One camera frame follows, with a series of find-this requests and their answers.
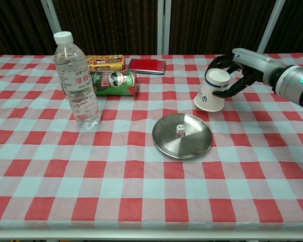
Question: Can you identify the clear plastic water bottle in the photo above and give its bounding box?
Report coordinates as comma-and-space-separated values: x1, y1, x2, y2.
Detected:
53, 31, 103, 129

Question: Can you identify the white paper cup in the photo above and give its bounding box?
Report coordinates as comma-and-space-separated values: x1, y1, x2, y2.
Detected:
193, 69, 231, 112

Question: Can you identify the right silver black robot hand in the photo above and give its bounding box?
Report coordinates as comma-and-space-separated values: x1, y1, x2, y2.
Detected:
207, 47, 286, 99

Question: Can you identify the silver metal plate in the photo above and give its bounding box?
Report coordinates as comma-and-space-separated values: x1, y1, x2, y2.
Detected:
151, 113, 214, 160

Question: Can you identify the red white checkered tablecloth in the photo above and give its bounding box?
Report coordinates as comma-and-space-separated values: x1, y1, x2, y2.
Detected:
0, 52, 303, 231

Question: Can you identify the yellow orange snack box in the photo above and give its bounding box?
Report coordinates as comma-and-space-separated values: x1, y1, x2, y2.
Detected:
85, 54, 126, 73

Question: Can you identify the red flat tin case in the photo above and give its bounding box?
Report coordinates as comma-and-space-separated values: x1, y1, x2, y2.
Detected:
127, 58, 167, 76

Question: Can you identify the aluminium partition post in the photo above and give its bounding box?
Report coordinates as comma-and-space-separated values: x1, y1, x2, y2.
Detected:
257, 0, 286, 54
39, 0, 63, 33
156, 0, 171, 55

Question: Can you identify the green Pringles can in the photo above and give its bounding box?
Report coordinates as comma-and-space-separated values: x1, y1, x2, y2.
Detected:
89, 70, 138, 97

